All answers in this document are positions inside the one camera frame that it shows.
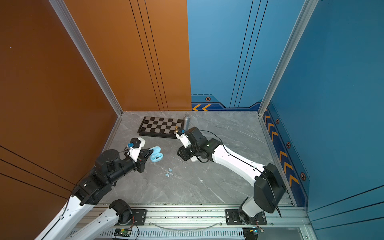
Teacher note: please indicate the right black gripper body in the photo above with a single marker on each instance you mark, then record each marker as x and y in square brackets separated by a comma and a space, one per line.
[187, 153]

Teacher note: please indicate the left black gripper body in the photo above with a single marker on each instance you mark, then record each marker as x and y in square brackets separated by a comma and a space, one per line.
[139, 164]

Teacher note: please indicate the blue earbud case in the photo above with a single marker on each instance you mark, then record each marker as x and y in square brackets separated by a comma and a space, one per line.
[156, 155]

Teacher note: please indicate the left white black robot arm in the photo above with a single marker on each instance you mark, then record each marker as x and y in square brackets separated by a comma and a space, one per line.
[108, 169]

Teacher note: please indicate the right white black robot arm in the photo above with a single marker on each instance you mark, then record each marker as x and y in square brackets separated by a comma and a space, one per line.
[269, 187]

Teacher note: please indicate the black white chessboard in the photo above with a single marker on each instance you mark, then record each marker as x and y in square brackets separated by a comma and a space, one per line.
[160, 127]

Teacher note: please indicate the left green circuit board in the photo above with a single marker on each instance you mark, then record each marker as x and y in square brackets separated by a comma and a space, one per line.
[122, 233]

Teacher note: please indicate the right circuit board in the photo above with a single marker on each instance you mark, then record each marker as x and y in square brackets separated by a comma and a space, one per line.
[252, 233]

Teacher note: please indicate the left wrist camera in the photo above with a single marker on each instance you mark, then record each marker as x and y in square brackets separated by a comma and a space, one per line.
[134, 148]

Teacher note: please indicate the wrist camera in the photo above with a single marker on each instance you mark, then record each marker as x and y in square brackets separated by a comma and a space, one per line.
[180, 134]
[134, 148]

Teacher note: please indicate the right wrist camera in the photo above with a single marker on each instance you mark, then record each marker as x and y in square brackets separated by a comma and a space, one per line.
[180, 134]

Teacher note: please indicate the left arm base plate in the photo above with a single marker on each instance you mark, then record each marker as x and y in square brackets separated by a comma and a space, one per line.
[138, 217]

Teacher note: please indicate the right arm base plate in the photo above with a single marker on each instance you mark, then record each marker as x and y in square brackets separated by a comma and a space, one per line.
[235, 217]

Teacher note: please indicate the aluminium front rail frame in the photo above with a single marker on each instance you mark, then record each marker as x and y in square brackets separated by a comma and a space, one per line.
[203, 222]

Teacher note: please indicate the left aluminium corner post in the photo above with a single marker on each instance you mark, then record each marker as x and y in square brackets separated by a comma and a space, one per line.
[76, 36]

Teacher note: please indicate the aluminium corner post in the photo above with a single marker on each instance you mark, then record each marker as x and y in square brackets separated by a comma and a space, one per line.
[76, 36]
[295, 36]

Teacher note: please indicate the right aluminium corner post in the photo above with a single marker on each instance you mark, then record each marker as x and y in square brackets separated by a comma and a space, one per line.
[295, 36]

